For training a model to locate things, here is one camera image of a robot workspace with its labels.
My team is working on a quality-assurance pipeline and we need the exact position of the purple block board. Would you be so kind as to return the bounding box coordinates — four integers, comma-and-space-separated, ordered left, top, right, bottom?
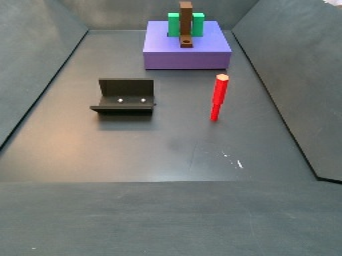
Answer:
142, 21, 232, 70

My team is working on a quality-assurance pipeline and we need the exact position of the red hexagonal peg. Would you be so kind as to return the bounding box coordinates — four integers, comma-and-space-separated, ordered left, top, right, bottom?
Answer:
209, 74, 229, 121

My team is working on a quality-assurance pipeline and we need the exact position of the green block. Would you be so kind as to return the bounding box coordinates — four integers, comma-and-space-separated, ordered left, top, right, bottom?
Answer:
166, 12, 205, 37

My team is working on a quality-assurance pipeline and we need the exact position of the brown upright peg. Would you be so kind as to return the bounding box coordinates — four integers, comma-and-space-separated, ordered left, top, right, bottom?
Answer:
178, 1, 192, 48

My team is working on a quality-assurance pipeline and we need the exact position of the black angle bracket holder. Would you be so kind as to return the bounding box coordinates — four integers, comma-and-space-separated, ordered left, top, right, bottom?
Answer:
89, 78, 154, 115

